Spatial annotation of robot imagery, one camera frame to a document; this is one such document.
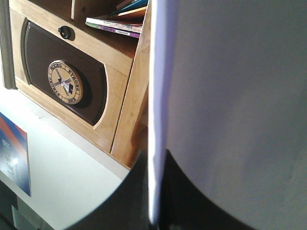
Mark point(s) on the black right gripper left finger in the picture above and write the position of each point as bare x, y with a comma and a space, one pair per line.
127, 207

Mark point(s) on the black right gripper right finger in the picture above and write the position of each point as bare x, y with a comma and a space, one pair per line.
184, 207

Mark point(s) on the white paper sheet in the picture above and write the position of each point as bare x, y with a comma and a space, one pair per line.
228, 99

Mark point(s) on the blue red printed box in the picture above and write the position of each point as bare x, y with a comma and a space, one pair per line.
14, 159

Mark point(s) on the wooden cabinet with dark panel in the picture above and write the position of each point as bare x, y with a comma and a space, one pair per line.
114, 69

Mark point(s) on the round windmill emblem plaque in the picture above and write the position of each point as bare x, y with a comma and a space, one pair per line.
65, 82

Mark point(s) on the stack of books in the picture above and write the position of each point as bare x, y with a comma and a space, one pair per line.
126, 20

